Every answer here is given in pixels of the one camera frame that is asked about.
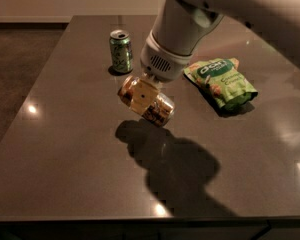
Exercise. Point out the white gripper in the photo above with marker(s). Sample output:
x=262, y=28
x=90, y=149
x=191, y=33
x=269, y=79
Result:
x=163, y=63

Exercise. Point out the orange soda can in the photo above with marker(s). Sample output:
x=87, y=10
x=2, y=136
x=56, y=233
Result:
x=158, y=113

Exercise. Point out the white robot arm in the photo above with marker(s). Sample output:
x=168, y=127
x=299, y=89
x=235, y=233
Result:
x=181, y=24

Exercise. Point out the green soda can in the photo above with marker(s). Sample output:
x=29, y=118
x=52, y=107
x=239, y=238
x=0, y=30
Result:
x=121, y=51

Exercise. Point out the green snack bag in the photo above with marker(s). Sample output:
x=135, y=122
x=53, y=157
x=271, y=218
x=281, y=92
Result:
x=222, y=81

